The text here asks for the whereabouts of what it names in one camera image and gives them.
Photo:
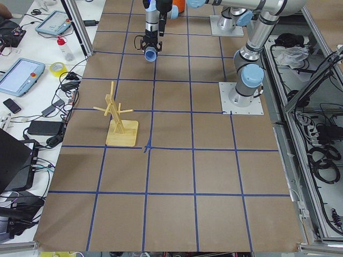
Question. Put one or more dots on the light blue plastic cup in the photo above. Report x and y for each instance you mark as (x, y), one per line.
(150, 54)

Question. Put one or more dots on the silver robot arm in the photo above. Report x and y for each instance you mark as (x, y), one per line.
(251, 75)
(240, 16)

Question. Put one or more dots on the wooden cup rack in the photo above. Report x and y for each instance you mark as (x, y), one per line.
(121, 132)

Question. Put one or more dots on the orange can with silver lid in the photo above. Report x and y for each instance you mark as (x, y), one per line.
(180, 4)

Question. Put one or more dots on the red capped squeeze bottle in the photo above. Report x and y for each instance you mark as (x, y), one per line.
(66, 51)

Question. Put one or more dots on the far teach pendant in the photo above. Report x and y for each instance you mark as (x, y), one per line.
(54, 24)

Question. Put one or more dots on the teach pendant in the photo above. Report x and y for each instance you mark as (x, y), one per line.
(21, 76)
(54, 24)

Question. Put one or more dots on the yellow tape roll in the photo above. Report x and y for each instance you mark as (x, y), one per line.
(57, 69)

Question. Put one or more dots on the near teach pendant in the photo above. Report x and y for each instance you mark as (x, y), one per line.
(21, 76)

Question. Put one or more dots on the white crumpled cloth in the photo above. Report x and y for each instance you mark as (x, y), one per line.
(293, 57)

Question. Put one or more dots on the black power adapter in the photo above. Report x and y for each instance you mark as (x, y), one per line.
(45, 128)

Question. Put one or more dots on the black smartphone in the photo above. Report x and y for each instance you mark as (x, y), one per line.
(12, 106)

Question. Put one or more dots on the black laptop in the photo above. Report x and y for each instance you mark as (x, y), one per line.
(17, 160)

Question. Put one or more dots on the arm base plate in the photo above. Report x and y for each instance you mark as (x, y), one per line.
(232, 103)
(221, 26)

